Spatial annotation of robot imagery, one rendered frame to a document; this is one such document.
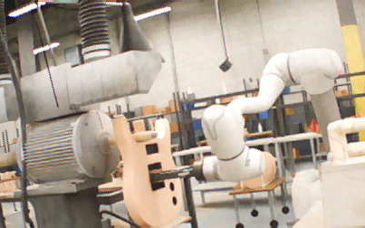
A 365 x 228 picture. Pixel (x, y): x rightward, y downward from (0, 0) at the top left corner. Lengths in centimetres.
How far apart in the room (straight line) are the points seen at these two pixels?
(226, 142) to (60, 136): 64
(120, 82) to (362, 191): 82
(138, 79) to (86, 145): 34
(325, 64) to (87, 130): 94
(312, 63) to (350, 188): 78
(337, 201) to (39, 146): 113
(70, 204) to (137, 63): 63
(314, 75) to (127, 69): 77
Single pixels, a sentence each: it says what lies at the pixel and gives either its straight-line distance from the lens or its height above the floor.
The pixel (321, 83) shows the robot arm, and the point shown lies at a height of 135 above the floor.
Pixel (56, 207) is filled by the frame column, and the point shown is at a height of 104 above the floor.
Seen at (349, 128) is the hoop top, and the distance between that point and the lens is 126.
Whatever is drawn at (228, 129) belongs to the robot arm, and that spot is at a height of 123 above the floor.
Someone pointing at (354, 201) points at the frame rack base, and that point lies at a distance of 128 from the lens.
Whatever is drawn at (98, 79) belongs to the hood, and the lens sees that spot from 163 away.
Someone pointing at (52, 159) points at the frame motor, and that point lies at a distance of 185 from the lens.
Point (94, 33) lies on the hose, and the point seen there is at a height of 163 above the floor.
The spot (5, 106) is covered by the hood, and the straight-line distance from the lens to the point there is 197.
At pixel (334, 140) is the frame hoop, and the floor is 117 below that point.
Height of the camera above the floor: 126
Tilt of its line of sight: 3 degrees down
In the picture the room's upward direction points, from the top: 9 degrees counter-clockwise
